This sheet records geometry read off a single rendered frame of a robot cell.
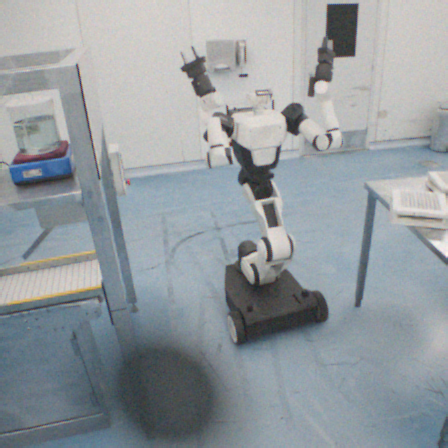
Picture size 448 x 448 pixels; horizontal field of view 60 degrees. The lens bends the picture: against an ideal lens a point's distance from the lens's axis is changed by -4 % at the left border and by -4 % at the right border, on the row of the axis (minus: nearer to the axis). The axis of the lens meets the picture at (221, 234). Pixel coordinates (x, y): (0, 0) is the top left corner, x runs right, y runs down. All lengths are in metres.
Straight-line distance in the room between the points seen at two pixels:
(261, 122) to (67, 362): 1.44
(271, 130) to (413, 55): 3.96
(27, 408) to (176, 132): 3.71
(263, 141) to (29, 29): 3.42
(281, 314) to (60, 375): 1.22
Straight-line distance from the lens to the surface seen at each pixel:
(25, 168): 1.45
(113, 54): 4.88
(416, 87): 6.00
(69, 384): 1.96
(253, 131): 2.10
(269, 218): 2.25
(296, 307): 2.43
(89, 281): 1.67
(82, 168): 1.29
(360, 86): 5.57
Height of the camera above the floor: 1.73
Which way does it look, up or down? 29 degrees down
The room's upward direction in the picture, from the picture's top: 4 degrees counter-clockwise
